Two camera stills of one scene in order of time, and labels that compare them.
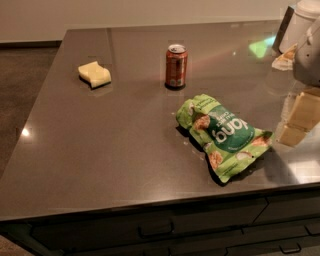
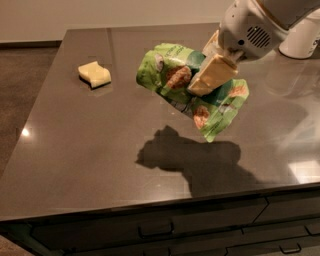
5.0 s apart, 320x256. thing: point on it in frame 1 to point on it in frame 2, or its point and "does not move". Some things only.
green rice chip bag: (230, 143) to (168, 69)
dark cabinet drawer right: (289, 207) does not move
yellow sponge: (94, 74) does not move
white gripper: (308, 58) to (249, 29)
